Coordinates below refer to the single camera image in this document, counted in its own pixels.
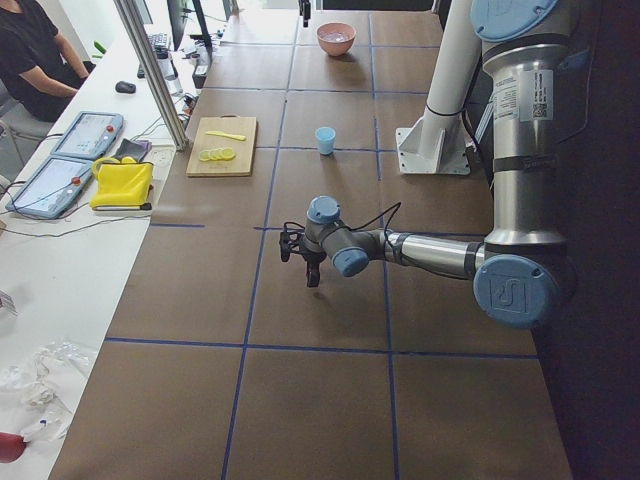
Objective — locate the teach pendant tablet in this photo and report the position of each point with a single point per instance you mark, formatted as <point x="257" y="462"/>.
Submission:
<point x="90" y="135"/>
<point x="52" y="189"/>

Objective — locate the crumpled plastic bags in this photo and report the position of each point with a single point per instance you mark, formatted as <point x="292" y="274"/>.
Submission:
<point x="40" y="395"/>

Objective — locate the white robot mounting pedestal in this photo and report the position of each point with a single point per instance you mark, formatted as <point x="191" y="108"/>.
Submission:
<point x="437" y="142"/>

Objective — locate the clear water bottle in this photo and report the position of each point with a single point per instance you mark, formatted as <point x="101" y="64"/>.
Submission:
<point x="168" y="70"/>

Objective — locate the lemon slice top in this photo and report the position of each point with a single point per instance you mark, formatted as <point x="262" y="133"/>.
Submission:
<point x="229" y="153"/>

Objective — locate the lower teach pendant tablet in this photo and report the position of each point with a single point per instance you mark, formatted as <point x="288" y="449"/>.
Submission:
<point x="52" y="189"/>

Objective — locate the upper teach pendant tablet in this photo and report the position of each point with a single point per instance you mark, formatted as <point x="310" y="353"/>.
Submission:
<point x="90" y="135"/>

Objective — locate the seated person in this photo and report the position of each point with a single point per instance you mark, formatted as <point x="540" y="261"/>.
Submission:
<point x="39" y="66"/>

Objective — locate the white power strip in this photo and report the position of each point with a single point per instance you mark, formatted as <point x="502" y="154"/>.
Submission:
<point x="160" y="156"/>

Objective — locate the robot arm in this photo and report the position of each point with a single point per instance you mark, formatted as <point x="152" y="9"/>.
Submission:
<point x="520" y="272"/>

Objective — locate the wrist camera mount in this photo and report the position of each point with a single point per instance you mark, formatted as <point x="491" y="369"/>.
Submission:
<point x="291" y="240"/>

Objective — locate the yellow plastic knife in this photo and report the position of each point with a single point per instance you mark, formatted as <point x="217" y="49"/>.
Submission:
<point x="222" y="134"/>

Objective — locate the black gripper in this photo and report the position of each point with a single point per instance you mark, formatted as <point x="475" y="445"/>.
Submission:
<point x="314" y="259"/>

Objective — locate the black computer mouse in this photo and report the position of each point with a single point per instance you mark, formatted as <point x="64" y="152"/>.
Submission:
<point x="125" y="87"/>

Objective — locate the bamboo cutting board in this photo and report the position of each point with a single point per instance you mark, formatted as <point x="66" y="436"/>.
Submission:
<point x="241" y="165"/>

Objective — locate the grey wallet pouch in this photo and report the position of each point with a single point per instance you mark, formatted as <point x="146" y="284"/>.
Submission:
<point x="136" y="149"/>

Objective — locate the yellow cloth bag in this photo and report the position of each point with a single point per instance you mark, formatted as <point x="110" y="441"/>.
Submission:
<point x="123" y="184"/>

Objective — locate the aluminium frame post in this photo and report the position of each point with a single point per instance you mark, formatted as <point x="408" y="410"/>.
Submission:
<point x="133" y="25"/>

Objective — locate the pink bowl of ice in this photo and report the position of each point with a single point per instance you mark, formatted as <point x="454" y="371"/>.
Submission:
<point x="336" y="38"/>

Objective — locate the light blue paper cup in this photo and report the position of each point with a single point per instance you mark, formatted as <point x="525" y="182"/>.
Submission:
<point x="325" y="138"/>

